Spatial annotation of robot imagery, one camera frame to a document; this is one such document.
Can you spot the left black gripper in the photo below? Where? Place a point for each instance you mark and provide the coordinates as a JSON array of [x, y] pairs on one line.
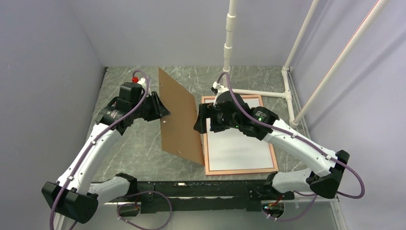
[[159, 109]]

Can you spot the wooden picture frame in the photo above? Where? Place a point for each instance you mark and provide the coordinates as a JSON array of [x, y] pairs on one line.
[[241, 171]]

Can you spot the aluminium extrusion rail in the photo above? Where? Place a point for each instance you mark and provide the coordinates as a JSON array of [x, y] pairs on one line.
[[125, 207]]

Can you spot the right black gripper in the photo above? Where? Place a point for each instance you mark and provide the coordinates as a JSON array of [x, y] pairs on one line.
[[208, 110]]

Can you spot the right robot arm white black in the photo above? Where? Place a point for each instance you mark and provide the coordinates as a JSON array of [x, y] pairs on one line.
[[324, 168]]

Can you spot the sunset landscape photo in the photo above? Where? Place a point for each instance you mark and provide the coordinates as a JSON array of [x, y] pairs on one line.
[[241, 149]]

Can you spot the white pvc pipe stand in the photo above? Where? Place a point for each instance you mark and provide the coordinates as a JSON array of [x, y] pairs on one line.
[[352, 42]]

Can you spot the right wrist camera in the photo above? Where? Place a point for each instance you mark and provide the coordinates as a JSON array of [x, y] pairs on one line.
[[218, 89]]

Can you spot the brown backing board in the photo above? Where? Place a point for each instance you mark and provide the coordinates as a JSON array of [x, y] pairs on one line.
[[177, 134]]

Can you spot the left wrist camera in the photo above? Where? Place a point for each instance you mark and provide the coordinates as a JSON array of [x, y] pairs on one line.
[[144, 82]]

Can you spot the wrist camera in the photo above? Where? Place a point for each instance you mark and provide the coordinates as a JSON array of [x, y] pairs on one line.
[[218, 89], [144, 82]]

